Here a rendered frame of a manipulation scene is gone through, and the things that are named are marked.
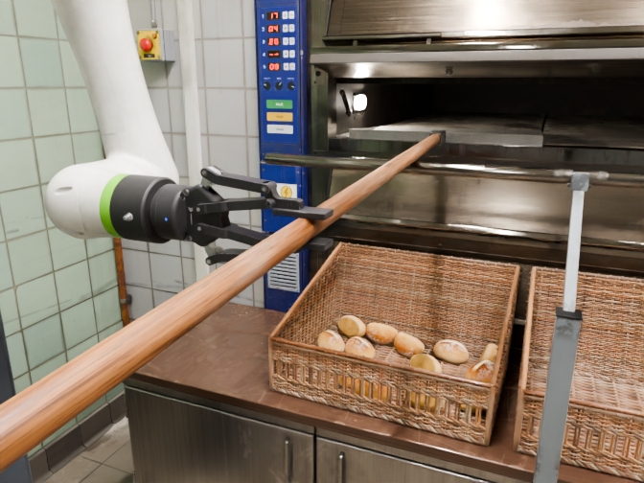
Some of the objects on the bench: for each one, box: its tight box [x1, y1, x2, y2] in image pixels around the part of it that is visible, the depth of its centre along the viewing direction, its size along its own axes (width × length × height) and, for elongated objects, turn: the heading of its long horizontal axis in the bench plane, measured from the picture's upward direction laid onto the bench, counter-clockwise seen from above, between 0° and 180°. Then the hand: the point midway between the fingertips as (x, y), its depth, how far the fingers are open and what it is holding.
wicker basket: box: [268, 242, 522, 447], centre depth 144 cm, size 49×56×28 cm
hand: (303, 226), depth 66 cm, fingers closed on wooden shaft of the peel, 3 cm apart
